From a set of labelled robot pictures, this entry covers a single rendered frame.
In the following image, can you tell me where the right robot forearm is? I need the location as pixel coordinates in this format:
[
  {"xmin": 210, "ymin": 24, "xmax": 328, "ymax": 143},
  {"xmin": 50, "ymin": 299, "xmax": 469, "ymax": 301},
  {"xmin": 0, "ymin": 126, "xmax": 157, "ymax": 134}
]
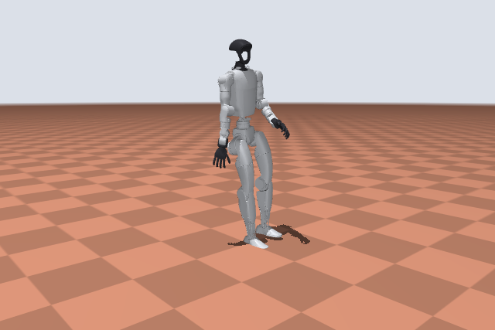
[{"xmin": 219, "ymin": 106, "xmax": 230, "ymax": 145}]

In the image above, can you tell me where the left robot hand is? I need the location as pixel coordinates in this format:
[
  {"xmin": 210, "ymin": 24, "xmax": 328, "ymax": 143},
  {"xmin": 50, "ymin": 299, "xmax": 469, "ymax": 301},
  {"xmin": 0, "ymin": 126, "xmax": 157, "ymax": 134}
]
[{"xmin": 271, "ymin": 118, "xmax": 290, "ymax": 139}]

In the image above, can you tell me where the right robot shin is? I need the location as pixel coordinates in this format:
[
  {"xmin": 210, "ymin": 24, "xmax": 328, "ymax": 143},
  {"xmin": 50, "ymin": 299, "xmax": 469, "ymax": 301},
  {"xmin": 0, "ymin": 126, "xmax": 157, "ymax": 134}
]
[{"xmin": 237, "ymin": 189, "xmax": 256, "ymax": 240}]

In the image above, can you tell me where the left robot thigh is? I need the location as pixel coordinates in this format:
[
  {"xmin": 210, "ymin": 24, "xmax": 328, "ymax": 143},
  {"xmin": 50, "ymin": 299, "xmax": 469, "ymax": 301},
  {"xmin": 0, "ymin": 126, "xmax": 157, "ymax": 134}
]
[{"xmin": 249, "ymin": 131, "xmax": 273, "ymax": 191}]

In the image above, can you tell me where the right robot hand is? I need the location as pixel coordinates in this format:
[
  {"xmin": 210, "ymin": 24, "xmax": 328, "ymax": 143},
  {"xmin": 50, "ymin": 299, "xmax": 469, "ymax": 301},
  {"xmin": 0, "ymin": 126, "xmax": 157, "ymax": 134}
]
[{"xmin": 213, "ymin": 138, "xmax": 230, "ymax": 168}]

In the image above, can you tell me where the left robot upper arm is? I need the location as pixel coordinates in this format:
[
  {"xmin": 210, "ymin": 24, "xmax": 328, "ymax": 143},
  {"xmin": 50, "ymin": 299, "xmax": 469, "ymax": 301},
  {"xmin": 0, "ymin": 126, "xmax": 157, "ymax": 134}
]
[{"xmin": 255, "ymin": 70, "xmax": 268, "ymax": 110}]

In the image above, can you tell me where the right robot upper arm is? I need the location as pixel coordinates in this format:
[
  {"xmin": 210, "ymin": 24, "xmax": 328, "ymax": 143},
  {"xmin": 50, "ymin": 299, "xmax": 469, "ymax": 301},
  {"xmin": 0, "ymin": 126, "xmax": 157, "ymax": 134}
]
[{"xmin": 218, "ymin": 73, "xmax": 235, "ymax": 116}]

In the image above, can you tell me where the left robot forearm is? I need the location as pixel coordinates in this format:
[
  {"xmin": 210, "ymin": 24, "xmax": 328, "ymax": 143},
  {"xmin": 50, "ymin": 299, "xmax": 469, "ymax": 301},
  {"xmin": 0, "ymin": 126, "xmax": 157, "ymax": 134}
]
[{"xmin": 261, "ymin": 104, "xmax": 278, "ymax": 128}]

